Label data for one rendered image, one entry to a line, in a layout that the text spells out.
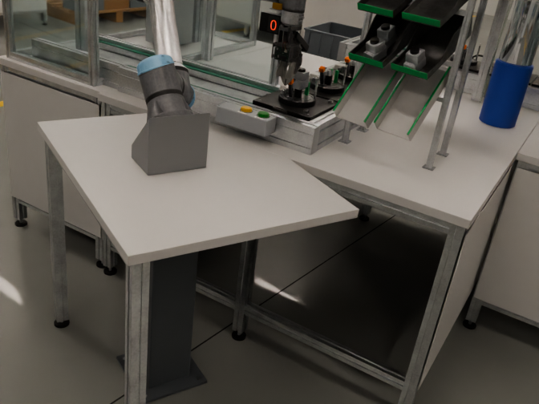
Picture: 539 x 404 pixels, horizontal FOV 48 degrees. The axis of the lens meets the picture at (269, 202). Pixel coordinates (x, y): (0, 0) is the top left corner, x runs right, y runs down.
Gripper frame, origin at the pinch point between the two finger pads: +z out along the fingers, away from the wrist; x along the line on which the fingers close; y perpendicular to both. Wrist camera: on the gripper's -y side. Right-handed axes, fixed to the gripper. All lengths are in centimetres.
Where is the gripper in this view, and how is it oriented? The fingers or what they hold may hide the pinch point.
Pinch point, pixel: (286, 81)
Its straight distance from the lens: 216.2
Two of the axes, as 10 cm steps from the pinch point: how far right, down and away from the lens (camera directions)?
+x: 8.5, 3.2, -4.1
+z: -1.2, 8.8, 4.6
